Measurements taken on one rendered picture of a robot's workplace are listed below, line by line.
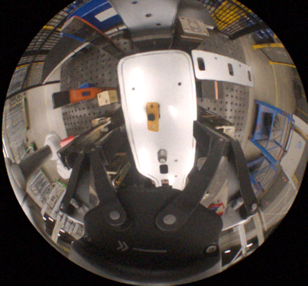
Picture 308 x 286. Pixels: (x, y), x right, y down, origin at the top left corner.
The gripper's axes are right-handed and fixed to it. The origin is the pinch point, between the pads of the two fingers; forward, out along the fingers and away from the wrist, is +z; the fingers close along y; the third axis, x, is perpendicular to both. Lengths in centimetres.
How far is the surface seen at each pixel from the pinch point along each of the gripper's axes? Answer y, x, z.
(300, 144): 768, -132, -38
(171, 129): 3.5, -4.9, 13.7
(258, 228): 522, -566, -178
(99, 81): -36, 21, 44
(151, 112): -1.5, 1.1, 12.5
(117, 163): -16.5, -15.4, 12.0
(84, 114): -55, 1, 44
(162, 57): 3.3, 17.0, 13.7
